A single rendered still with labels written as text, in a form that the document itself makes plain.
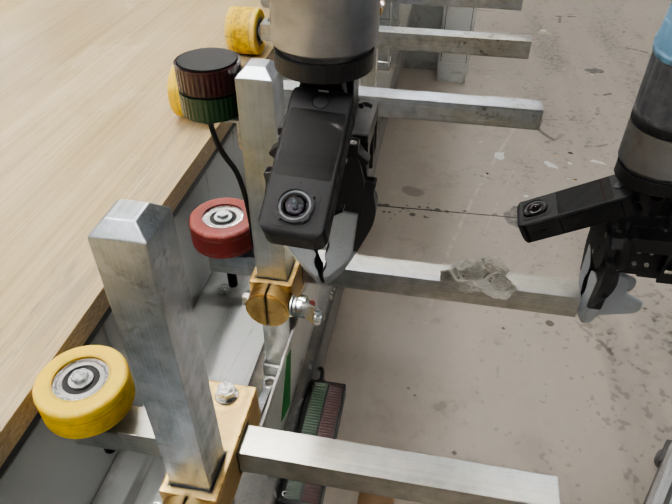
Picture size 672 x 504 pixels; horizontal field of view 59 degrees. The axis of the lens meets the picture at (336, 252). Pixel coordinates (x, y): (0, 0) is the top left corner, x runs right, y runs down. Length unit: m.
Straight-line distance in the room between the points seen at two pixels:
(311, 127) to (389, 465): 0.29
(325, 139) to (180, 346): 0.17
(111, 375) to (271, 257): 0.21
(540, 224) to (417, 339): 1.19
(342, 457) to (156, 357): 0.21
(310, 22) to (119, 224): 0.17
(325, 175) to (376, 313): 1.47
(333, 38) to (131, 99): 0.67
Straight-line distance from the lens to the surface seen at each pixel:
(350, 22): 0.40
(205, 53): 0.59
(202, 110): 0.57
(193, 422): 0.45
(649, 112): 0.59
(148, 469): 0.85
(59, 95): 1.09
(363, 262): 0.71
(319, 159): 0.41
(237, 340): 0.96
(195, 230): 0.70
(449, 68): 3.28
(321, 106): 0.43
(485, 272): 0.70
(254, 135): 0.57
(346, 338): 1.78
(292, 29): 0.41
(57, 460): 0.75
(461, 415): 1.65
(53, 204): 0.81
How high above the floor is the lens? 1.33
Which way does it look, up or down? 40 degrees down
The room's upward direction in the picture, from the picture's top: straight up
